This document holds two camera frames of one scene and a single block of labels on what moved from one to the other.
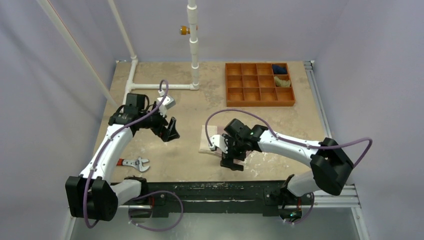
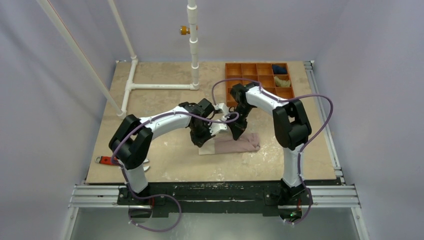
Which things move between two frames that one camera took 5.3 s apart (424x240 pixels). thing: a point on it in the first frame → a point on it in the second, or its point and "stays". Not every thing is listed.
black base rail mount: x=167 y=198 stays
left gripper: x=165 y=134 → x=199 y=141
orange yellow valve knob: x=184 y=30 stays
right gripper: x=230 y=155 → x=238 y=126
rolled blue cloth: x=278 y=70 stays
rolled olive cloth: x=284 y=83 stays
